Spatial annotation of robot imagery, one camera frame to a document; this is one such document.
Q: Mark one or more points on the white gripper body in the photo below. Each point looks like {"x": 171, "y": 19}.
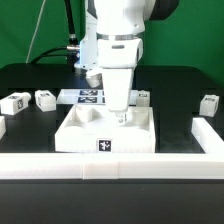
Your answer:
{"x": 117, "y": 60}

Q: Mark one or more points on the white square tabletop part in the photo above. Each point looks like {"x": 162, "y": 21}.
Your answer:
{"x": 93, "y": 129}

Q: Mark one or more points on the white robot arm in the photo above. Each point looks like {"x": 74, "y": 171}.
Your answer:
{"x": 121, "y": 19}

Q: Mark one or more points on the white part left edge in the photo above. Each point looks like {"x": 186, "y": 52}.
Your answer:
{"x": 2, "y": 126}

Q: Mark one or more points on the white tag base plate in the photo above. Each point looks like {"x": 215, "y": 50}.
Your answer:
{"x": 81, "y": 96}

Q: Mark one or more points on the white L-shaped obstacle wall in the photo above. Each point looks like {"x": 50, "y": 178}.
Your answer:
{"x": 17, "y": 165}

